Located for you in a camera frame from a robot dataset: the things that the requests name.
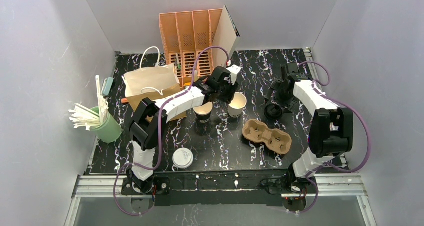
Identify brown paper takeout bag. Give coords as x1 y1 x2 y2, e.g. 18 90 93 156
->
122 57 181 110

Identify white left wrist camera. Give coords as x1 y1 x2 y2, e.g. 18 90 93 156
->
226 61 242 85

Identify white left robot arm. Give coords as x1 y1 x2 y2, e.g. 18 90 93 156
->
125 65 242 191

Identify white plastic cup lid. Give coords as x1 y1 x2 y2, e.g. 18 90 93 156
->
172 148 194 169

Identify white paper coffee cup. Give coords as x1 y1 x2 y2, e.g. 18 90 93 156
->
228 92 247 118

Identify teal eraser case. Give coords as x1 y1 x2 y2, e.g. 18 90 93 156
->
101 77 114 97

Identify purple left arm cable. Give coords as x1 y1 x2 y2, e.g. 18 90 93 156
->
113 46 231 217

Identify green cup holder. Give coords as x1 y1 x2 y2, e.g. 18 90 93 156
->
89 110 123 143

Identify black paper coffee cup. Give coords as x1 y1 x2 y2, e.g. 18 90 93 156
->
193 102 214 124

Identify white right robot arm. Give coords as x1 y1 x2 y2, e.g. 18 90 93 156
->
264 62 354 184

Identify orange desktop file organizer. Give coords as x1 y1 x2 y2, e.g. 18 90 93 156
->
159 9 223 88

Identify white board panel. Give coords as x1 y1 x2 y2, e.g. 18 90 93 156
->
211 5 241 68

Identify white wrapped straws bundle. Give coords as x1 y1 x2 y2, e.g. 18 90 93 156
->
69 75 109 131

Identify black cup lid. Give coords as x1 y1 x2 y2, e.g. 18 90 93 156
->
264 103 283 121

